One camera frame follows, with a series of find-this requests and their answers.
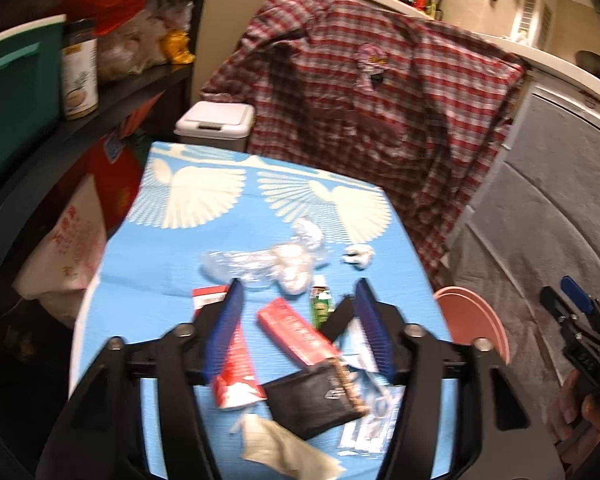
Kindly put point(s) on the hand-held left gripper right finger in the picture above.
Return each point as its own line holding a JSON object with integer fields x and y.
{"x": 375, "y": 330}

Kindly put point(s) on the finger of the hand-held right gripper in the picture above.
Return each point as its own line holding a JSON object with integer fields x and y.
{"x": 552, "y": 305}
{"x": 577, "y": 295}

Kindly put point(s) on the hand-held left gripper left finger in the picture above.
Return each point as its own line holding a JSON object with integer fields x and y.
{"x": 225, "y": 330}

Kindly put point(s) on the red and white tube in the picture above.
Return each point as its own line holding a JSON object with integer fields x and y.
{"x": 237, "y": 380}

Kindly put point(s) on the long red box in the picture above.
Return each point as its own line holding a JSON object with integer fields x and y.
{"x": 292, "y": 330}

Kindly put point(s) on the pink round bin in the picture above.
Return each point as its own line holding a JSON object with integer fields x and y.
{"x": 465, "y": 310}

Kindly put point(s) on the clear plastic wrap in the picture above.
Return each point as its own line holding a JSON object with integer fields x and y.
{"x": 285, "y": 260}

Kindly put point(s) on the black packet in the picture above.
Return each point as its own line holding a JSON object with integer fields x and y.
{"x": 305, "y": 400}

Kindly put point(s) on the person's right hand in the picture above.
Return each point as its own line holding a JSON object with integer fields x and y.
{"x": 570, "y": 410}

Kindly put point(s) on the small red card box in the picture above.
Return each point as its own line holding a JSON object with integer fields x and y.
{"x": 207, "y": 296}

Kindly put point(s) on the small green bottle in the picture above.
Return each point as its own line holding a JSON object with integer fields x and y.
{"x": 320, "y": 305}

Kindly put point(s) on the crumpled white tissue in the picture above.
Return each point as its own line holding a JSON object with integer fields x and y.
{"x": 358, "y": 255}

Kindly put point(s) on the blue wing-print tablecloth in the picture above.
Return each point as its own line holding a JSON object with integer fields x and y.
{"x": 180, "y": 260}

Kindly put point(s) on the clear plastic wrapper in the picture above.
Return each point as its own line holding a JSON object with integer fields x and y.
{"x": 375, "y": 415}

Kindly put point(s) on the crumpled beige paper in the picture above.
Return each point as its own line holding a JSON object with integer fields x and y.
{"x": 280, "y": 447}

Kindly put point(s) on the white bag with red print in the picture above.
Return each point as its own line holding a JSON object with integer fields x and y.
{"x": 65, "y": 250}

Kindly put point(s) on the red carton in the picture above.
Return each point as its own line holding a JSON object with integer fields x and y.
{"x": 115, "y": 175}

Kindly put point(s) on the red plaid shirt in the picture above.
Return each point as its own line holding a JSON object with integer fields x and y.
{"x": 360, "y": 135}

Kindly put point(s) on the white lidded bin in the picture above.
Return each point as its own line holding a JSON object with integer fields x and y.
{"x": 215, "y": 122}

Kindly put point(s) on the black shelf rack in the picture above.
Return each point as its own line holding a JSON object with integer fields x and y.
{"x": 130, "y": 90}

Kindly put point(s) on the yellow snack bag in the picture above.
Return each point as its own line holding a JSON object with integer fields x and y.
{"x": 177, "y": 45}

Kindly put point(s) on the labelled seasoning jar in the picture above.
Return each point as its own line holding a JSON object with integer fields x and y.
{"x": 80, "y": 75}

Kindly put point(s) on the clear plastic food bag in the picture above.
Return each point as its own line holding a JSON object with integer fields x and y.
{"x": 135, "y": 45}

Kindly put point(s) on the green storage box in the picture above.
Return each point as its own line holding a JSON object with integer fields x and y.
{"x": 20, "y": 95}

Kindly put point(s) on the red plastic bag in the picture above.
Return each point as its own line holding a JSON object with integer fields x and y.
{"x": 110, "y": 2}

